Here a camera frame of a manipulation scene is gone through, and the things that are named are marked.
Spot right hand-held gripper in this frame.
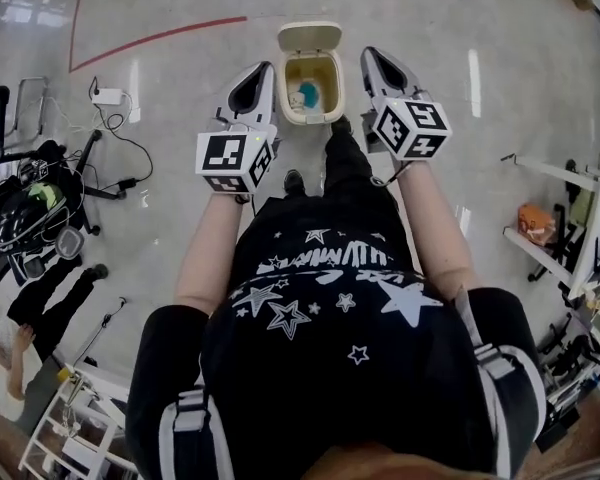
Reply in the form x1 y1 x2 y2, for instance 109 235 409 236
359 45 454 162

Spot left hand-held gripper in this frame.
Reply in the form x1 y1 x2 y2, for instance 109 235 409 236
194 60 278 198

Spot cream trash bin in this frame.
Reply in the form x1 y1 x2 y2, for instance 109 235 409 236
278 49 346 125

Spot cream trash bin lid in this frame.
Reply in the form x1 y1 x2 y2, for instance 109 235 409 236
277 19 344 56

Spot person's right forearm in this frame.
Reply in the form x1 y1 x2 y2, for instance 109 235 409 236
396 159 483 300

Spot person's left forearm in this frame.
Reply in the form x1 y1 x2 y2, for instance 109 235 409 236
173 191 262 320

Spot person's right black shoe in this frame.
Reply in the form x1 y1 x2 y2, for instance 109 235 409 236
330 114 354 138

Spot person's black shoe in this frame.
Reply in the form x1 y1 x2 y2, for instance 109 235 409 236
330 114 354 138
283 169 306 198

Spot person's black trouser legs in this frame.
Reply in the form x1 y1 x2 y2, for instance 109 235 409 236
322 127 401 209

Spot person's left black shoe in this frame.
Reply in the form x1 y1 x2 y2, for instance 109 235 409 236
283 169 306 198

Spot blue waste item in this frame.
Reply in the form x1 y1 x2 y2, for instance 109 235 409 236
298 81 323 111

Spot white power strip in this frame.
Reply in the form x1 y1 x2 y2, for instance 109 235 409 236
90 86 132 108

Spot black office chair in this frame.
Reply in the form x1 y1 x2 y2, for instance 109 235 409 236
0 84 129 299

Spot orange bag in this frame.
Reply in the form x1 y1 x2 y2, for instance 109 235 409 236
517 202 557 247

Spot white shelf unit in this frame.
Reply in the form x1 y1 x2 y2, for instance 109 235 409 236
500 152 600 302

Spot black helmet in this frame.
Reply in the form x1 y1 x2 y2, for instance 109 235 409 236
0 201 49 249

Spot black star print shirt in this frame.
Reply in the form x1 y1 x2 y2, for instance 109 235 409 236
124 195 549 480

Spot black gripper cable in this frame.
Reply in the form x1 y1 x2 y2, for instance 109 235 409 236
370 161 412 188

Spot black power cable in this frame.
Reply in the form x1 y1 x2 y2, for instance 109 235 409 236
88 75 155 193

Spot grey metal frame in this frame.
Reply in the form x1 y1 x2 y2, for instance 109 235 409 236
2 75 50 145

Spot grey shoulder strap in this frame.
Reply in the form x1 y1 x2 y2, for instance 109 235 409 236
157 387 236 480
454 287 519 480

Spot white wire rack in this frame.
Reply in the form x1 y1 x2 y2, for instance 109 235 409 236
17 362 141 480

